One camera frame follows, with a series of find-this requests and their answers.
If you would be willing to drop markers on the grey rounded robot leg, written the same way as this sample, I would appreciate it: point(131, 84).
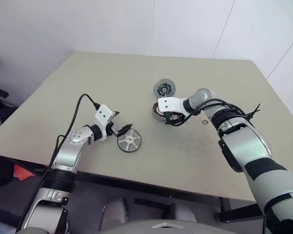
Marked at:
point(113, 214)
point(183, 213)

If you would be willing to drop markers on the grey-blue fabric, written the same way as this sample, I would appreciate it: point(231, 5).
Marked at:
point(0, 228)

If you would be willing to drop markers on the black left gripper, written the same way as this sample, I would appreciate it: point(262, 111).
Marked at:
point(110, 128)

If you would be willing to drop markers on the round motor lid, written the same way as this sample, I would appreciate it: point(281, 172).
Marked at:
point(164, 87)

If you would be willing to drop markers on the orange object on floor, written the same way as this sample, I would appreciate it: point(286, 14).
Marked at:
point(23, 173)

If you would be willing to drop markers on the black bag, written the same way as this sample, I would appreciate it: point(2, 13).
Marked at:
point(1, 171)

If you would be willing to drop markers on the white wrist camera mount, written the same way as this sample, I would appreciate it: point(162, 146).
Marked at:
point(169, 103)
point(103, 114)

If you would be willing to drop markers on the black folded equipment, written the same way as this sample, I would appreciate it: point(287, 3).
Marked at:
point(0, 93)

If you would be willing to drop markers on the round grey motor housing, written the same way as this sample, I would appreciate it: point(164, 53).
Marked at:
point(156, 112)

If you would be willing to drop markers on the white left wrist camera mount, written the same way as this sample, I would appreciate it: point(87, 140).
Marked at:
point(103, 114)

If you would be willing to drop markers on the silver spoked rotor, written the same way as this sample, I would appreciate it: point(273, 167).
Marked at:
point(129, 141)

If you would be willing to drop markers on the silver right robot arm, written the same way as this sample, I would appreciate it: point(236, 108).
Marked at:
point(249, 143)

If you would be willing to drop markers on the grey robot torso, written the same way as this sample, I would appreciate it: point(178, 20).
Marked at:
point(166, 226)

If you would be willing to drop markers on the black table frame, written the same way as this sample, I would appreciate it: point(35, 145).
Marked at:
point(136, 182)

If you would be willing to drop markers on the small metal washer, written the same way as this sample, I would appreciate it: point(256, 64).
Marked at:
point(203, 121)

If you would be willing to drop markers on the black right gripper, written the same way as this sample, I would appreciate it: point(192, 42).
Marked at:
point(175, 116)

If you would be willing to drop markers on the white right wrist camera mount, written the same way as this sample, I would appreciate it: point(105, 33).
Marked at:
point(169, 103)

